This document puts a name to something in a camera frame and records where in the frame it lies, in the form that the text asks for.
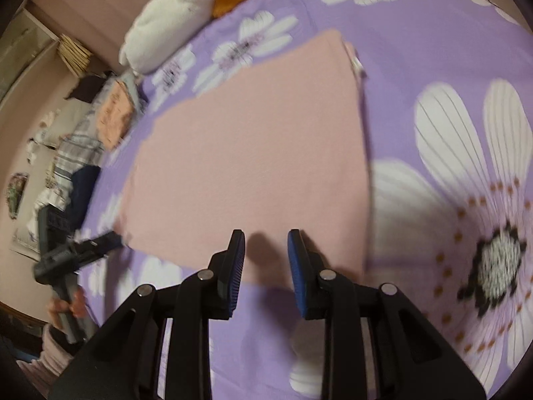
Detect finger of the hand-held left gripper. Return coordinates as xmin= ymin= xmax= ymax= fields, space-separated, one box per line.
xmin=77 ymin=232 xmax=125 ymax=265

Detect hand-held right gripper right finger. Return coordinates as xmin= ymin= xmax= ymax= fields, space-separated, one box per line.
xmin=287 ymin=229 xmax=486 ymax=400

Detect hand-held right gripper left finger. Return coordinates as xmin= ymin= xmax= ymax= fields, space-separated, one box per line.
xmin=49 ymin=229 xmax=246 ymax=400

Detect pink knit sweater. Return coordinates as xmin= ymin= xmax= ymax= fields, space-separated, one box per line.
xmin=114 ymin=29 xmax=371 ymax=288

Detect person's left forearm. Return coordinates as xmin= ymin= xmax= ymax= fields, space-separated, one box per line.
xmin=17 ymin=323 xmax=84 ymax=384

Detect person's left hand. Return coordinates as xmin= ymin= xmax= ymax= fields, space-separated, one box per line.
xmin=47 ymin=291 xmax=87 ymax=317

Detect navy blue cloth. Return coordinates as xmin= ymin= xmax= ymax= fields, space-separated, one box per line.
xmin=69 ymin=166 xmax=103 ymax=228

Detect floral printed cushion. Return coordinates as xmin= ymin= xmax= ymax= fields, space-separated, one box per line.
xmin=4 ymin=173 xmax=30 ymax=219

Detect small plush toys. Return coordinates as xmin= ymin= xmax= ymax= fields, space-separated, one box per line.
xmin=27 ymin=110 xmax=61 ymax=163

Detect orange printed folded garment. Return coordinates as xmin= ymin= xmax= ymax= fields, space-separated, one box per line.
xmin=98 ymin=87 xmax=136 ymax=151

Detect black cloth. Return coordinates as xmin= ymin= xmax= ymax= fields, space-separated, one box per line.
xmin=67 ymin=76 xmax=108 ymax=103

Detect grey folded garment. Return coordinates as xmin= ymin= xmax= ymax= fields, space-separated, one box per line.
xmin=112 ymin=71 xmax=146 ymax=113

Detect beige hanging tassels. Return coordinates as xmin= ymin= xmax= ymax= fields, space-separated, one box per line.
xmin=56 ymin=33 xmax=93 ymax=76

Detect white plush duck toy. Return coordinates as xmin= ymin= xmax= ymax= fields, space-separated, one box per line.
xmin=119 ymin=0 xmax=304 ymax=76

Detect pink curtain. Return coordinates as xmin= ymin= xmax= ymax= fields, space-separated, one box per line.
xmin=31 ymin=0 xmax=176 ymax=73

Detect purple floral bed sheet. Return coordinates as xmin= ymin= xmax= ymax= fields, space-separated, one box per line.
xmin=77 ymin=0 xmax=533 ymax=400

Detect white wall shelf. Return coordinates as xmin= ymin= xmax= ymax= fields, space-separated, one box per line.
xmin=0 ymin=8 xmax=59 ymax=105

